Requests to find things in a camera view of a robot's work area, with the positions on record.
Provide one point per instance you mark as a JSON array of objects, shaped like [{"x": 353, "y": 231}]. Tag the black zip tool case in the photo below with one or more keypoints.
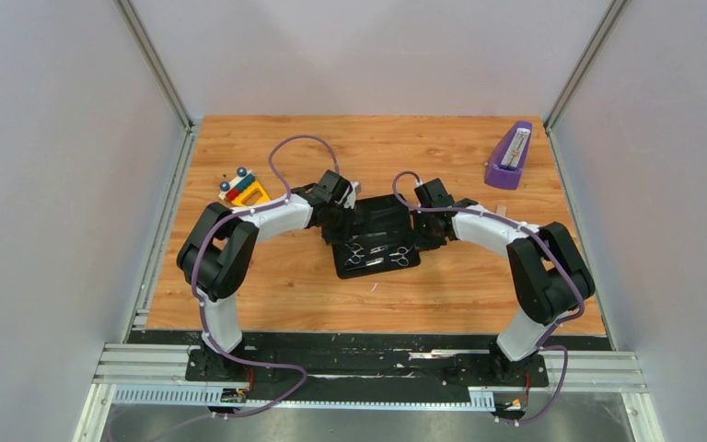
[{"x": 378, "y": 221}]

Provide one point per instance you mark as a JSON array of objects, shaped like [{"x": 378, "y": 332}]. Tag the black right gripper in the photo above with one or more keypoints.
[{"x": 421, "y": 243}]

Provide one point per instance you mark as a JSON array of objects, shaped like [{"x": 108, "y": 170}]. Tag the aluminium frame post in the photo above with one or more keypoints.
[
  {"x": 140, "y": 34},
  {"x": 590, "y": 53}
]

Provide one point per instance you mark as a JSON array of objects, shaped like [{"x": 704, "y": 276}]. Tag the right aluminium frame post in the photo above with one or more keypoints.
[{"x": 590, "y": 53}]

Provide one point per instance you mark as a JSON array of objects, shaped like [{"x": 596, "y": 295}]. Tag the colourful toy block truck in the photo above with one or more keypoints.
[{"x": 243, "y": 189}]

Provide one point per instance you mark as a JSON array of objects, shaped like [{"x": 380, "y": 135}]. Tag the silver hair scissors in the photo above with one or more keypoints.
[{"x": 357, "y": 257}]

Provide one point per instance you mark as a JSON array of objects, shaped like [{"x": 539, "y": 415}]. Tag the purple metronome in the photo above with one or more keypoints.
[{"x": 505, "y": 165}]

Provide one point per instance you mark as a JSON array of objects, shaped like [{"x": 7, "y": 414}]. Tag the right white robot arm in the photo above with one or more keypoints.
[{"x": 550, "y": 278}]

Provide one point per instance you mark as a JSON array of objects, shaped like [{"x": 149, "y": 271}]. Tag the left aluminium frame post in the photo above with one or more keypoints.
[{"x": 140, "y": 34}]

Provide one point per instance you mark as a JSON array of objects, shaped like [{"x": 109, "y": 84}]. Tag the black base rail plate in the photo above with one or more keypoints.
[{"x": 347, "y": 366}]

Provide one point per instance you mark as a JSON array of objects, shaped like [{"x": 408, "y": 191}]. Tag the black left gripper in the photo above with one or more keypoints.
[{"x": 345, "y": 234}]

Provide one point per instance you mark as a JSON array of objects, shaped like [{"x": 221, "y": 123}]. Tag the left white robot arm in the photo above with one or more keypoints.
[{"x": 216, "y": 255}]

